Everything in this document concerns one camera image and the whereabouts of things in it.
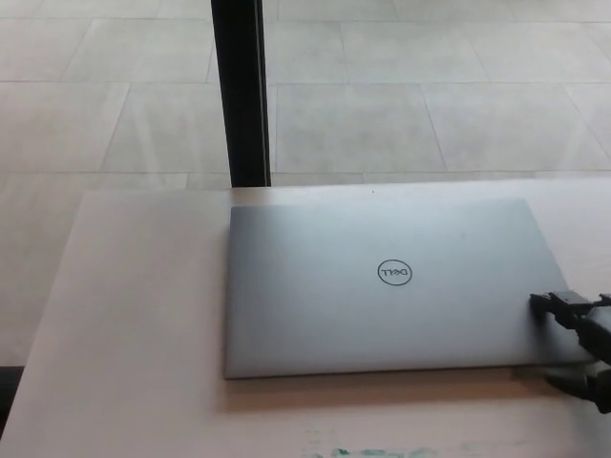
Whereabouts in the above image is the black vertical post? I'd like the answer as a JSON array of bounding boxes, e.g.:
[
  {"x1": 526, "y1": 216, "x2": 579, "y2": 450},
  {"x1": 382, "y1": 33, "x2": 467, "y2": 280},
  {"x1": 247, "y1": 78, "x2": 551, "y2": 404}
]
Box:
[{"x1": 210, "y1": 0, "x2": 273, "y2": 188}]

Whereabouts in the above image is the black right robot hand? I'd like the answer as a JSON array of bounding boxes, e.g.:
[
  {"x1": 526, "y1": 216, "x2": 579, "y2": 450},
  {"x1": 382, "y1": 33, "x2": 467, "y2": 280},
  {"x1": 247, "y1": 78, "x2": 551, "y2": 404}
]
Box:
[{"x1": 529, "y1": 288, "x2": 611, "y2": 414}]

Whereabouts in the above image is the silver grey laptop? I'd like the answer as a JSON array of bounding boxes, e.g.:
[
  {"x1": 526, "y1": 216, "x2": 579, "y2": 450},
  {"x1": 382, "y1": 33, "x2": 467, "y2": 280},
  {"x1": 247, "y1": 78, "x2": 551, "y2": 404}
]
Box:
[{"x1": 222, "y1": 197, "x2": 590, "y2": 381}]

